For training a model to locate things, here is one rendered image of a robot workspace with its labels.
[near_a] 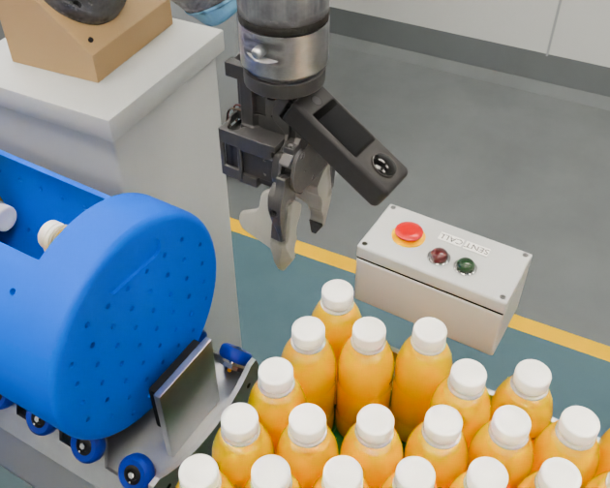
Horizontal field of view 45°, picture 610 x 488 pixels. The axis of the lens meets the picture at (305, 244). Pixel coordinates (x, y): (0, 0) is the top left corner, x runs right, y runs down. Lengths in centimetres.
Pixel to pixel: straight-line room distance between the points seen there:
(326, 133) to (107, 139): 56
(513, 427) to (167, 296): 41
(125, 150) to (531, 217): 188
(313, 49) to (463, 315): 45
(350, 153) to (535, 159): 248
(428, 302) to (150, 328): 35
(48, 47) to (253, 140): 63
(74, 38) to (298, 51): 64
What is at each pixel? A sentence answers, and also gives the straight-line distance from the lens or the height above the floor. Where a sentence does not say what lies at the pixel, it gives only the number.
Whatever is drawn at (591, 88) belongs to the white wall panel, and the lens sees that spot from 354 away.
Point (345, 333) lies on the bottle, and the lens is 91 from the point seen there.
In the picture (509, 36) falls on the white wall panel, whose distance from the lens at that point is 354.
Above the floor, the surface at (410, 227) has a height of 111.
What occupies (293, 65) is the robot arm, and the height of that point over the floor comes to 144.
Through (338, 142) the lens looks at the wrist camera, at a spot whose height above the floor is 138.
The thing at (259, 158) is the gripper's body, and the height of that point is 134.
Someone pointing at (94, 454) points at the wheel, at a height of 97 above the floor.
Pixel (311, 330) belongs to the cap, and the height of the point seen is 109.
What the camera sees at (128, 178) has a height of 102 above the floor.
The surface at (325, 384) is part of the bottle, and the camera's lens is 89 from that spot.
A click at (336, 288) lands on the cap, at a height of 109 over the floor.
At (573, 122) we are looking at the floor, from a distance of 337.
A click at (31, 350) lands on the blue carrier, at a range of 79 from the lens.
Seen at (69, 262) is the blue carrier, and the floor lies 122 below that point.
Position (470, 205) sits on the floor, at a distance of 279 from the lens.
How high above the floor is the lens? 174
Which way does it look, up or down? 43 degrees down
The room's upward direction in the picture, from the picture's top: straight up
